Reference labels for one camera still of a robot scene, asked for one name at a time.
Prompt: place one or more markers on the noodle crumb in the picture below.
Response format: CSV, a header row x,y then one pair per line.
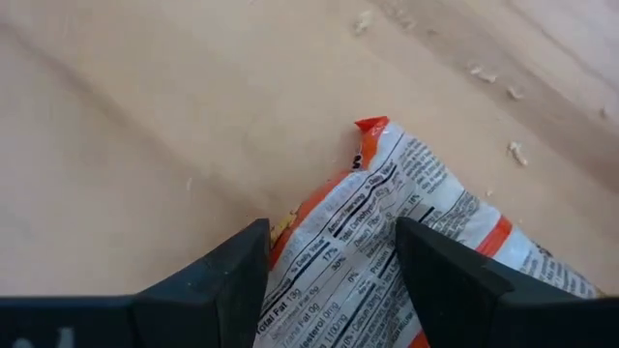
x,y
517,153
515,93
482,74

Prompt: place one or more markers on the orange Maruchan ramen pack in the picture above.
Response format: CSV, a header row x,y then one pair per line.
x,y
348,251

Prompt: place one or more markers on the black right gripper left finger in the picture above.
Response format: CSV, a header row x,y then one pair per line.
x,y
145,324

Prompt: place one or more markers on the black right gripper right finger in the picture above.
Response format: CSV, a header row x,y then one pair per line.
x,y
483,324

